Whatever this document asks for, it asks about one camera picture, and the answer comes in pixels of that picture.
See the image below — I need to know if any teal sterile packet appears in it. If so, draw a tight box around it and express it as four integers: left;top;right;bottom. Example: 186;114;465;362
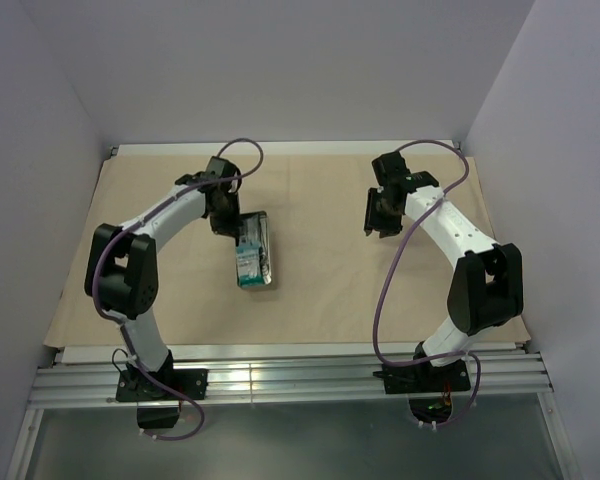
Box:
235;245;263;287
238;212;261;247

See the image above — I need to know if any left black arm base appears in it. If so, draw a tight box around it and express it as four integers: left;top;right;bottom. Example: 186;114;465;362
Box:
114;366;209;441

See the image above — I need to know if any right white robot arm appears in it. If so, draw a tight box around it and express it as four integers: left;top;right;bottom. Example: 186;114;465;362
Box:
364;151;523;392

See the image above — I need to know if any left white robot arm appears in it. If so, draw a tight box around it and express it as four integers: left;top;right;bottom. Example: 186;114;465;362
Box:
84;156;242;399

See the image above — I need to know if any metal instrument tray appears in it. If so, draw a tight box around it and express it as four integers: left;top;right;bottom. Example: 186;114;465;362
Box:
235;211;273;289

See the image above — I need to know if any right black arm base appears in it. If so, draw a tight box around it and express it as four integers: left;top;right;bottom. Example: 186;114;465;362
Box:
373;360;471;395

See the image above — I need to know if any aluminium mounting rail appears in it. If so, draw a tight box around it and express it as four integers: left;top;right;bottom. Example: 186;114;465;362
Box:
27;351;553;410

